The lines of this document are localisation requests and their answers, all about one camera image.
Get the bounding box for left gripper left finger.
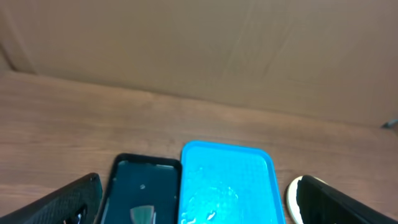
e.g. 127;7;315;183
1;173;103;224

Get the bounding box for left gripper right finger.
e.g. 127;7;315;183
295;175;397;224

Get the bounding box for yellow-green plate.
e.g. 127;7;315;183
285;175;327;224

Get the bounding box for green and tan sponge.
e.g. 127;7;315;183
130;205;156;224

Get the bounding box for black plastic tray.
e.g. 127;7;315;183
95;153;182;224

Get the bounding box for teal plastic serving tray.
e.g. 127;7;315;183
178;141;285;224

